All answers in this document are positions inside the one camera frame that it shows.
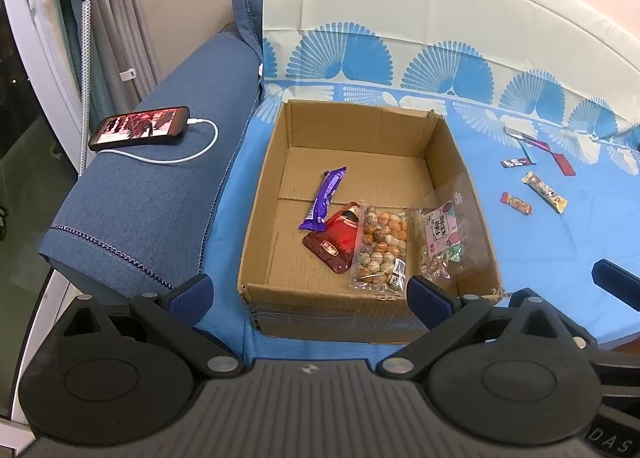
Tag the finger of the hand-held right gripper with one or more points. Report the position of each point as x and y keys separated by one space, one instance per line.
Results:
x=606 y=271
x=585 y=338

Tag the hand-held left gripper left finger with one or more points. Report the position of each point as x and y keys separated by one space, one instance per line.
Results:
x=192 y=298

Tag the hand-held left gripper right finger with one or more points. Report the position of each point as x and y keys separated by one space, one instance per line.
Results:
x=429 y=300

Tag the clear candy bag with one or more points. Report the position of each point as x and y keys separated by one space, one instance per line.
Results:
x=442 y=238

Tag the clear peanut bag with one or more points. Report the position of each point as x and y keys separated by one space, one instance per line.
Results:
x=382 y=243

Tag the yellow snack bar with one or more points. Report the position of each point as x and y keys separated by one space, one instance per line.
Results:
x=545 y=193

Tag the small red yellow snack packet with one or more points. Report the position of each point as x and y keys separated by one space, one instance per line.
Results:
x=516 y=203

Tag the small black red snack bar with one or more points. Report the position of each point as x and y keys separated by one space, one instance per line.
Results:
x=517 y=163

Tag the purple snack bar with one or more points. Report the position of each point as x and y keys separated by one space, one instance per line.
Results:
x=322 y=198

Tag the brown cardboard box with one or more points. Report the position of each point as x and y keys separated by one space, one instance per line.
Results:
x=350 y=167

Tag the dark red stick packet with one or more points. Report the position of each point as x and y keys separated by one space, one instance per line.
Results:
x=515 y=132

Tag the blue white printed sheet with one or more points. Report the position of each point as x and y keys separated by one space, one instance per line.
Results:
x=550 y=258

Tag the blue sofa armrest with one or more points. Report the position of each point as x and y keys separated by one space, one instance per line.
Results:
x=140 y=208

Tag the black smartphone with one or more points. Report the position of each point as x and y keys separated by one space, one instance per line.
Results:
x=140 y=127

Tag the white curtain clip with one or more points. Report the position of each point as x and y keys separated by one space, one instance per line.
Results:
x=127 y=73

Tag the teal curtain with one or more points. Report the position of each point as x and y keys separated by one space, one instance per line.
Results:
x=67 y=37

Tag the grey curtain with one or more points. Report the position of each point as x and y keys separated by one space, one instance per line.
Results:
x=117 y=12

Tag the white window frame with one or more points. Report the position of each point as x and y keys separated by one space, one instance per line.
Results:
x=40 y=47

